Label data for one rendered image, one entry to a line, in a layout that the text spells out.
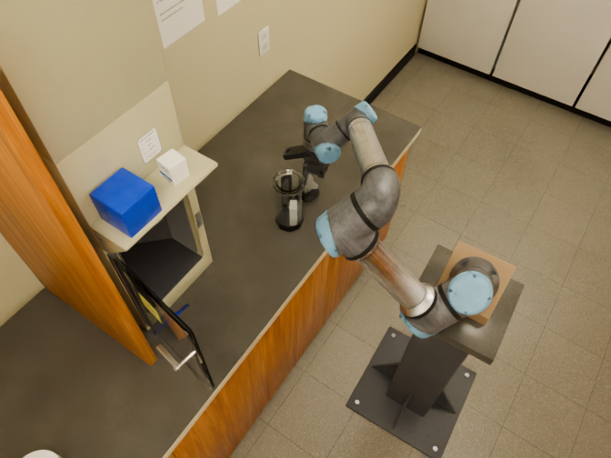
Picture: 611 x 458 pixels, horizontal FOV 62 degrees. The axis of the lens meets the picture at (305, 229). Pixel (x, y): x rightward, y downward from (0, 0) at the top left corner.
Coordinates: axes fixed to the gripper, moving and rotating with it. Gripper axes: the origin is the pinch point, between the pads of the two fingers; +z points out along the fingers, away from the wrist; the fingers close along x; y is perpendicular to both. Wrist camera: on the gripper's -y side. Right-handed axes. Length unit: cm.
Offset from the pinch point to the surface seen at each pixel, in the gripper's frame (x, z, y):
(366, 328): -1, 101, 35
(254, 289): -45.4, 7.4, -3.4
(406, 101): 184, 101, 16
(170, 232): -40, -4, -35
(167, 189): -55, -50, -18
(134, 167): -55, -55, -25
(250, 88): 47, 3, -43
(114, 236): -72, -50, -23
